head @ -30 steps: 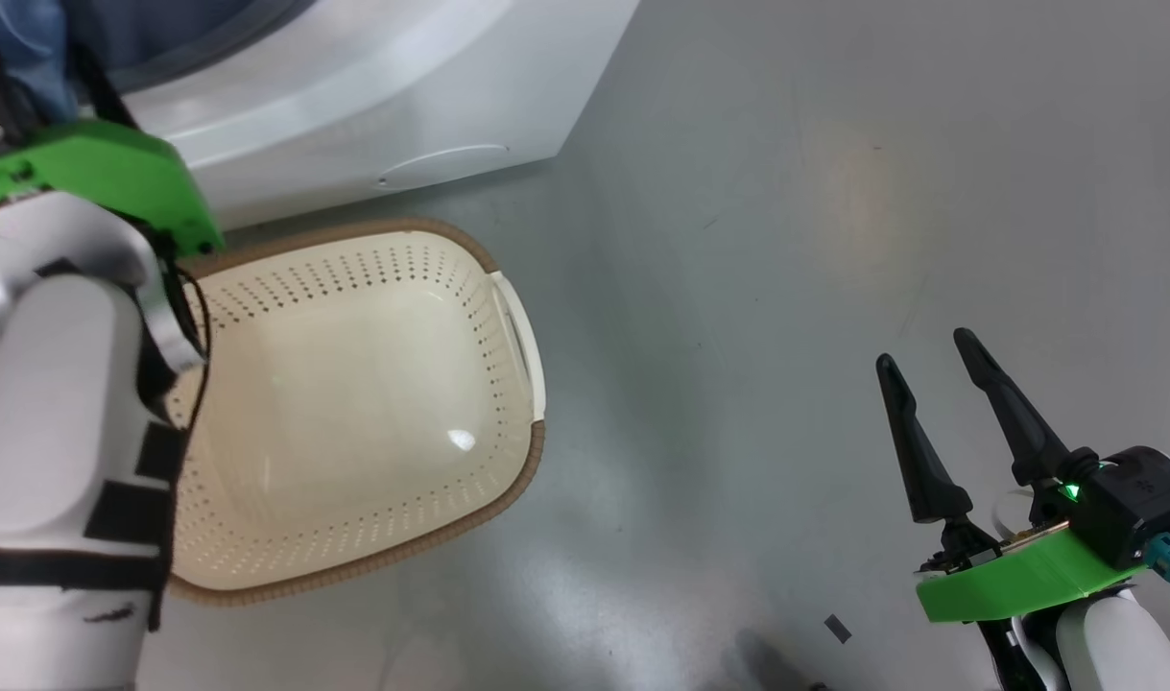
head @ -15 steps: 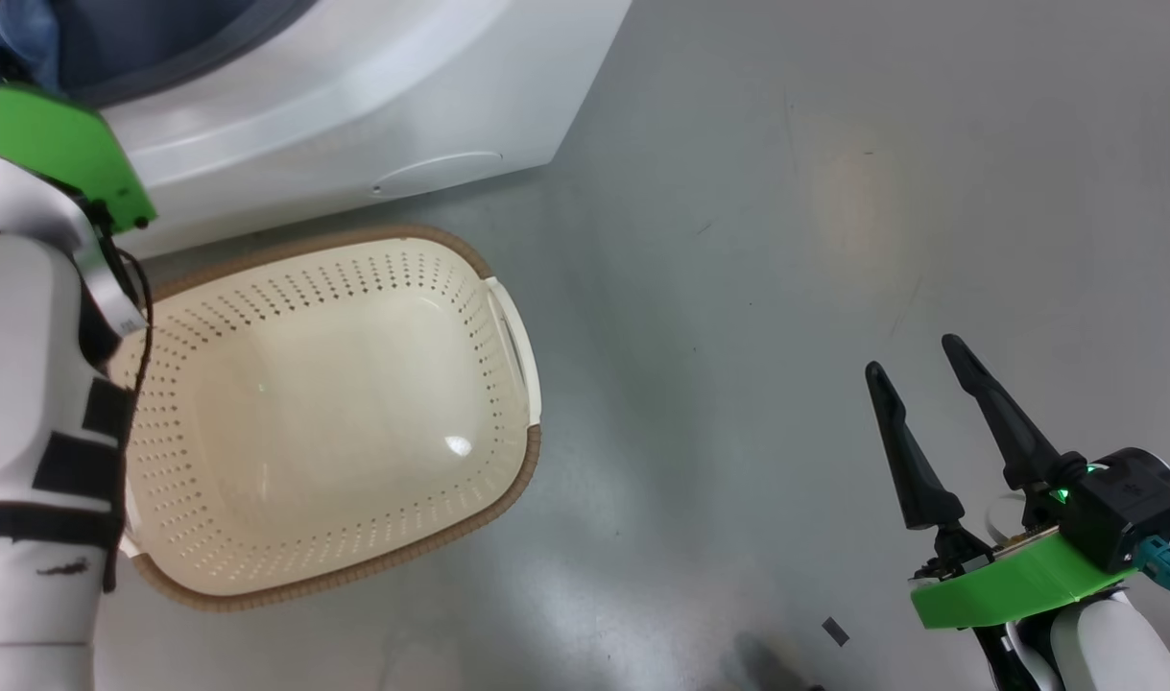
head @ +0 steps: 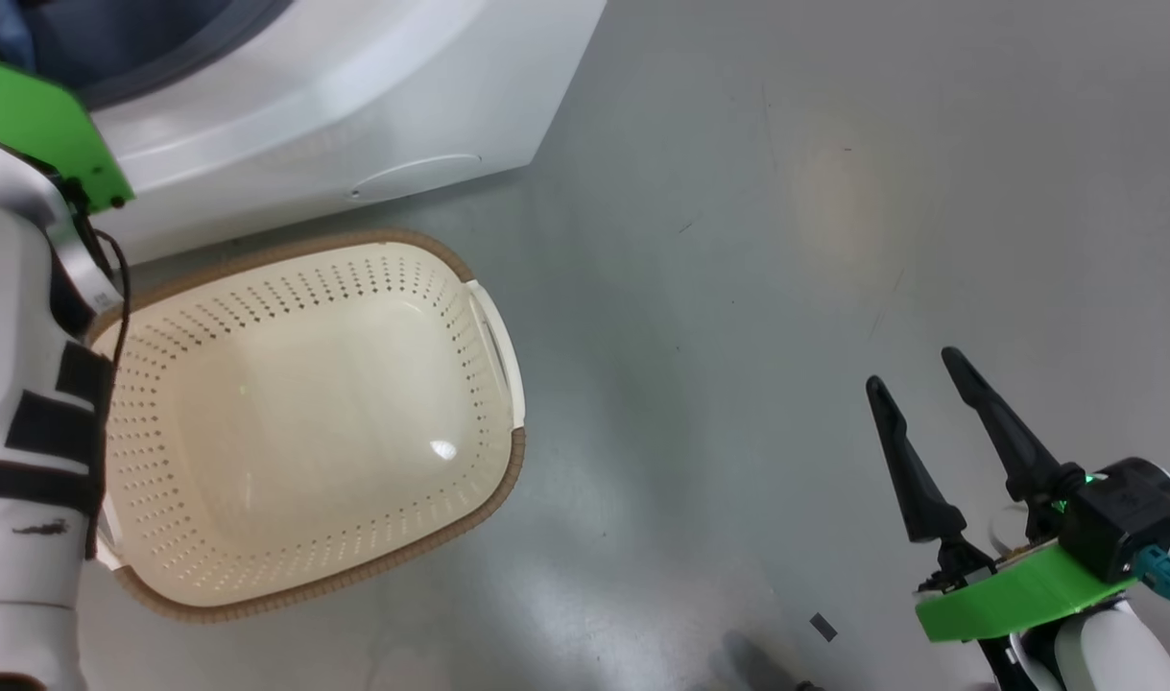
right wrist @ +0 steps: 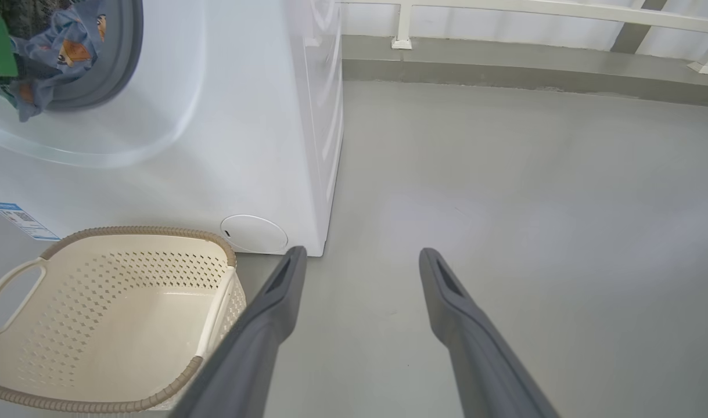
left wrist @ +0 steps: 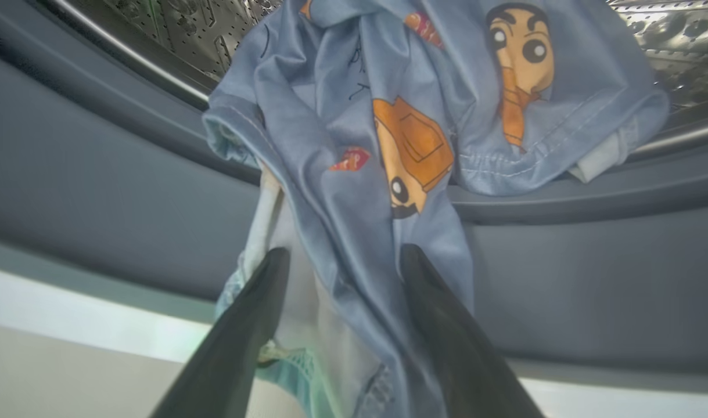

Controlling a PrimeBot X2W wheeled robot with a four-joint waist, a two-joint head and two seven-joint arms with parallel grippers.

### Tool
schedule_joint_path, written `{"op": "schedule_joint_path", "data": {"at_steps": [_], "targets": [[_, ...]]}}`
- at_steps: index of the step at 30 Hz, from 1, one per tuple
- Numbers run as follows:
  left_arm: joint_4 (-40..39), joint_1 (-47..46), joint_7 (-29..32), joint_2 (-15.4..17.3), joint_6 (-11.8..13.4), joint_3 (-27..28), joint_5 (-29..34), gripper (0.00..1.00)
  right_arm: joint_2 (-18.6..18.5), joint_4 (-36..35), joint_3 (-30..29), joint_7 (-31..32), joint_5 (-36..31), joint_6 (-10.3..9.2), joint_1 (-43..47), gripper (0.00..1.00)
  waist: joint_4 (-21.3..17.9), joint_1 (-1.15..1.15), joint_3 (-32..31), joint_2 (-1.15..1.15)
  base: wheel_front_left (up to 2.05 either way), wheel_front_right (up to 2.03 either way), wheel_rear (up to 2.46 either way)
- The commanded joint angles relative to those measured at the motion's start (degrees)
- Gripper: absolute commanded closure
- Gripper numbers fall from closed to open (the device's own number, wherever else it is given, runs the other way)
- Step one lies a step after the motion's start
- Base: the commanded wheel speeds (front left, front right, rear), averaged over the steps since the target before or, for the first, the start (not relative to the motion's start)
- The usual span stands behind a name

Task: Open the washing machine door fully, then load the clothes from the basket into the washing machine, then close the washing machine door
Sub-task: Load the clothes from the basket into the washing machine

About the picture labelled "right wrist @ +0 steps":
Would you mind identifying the white front-load washing machine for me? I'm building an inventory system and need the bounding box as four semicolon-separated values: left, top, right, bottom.
0;0;344;257

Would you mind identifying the blue printed garment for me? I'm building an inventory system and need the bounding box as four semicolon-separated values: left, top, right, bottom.
8;0;107;122

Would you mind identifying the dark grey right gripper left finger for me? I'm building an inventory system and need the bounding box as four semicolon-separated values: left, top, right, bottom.
168;246;308;418

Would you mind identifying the cream perforated laundry basket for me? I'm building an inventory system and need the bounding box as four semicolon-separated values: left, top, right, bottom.
0;226;247;414

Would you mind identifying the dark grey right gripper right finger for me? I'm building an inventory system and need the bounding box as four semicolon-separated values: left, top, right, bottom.
419;248;560;418

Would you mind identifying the grey rubber door gasket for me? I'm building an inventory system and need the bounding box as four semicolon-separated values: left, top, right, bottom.
46;0;144;111

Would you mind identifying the round white filter cover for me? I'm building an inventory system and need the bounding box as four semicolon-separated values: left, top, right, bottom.
220;215;289;254

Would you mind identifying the blue energy label sticker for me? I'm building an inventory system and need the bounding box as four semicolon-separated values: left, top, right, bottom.
0;201;61;242

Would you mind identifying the white metal railing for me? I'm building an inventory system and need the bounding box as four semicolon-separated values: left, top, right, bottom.
336;0;708;75

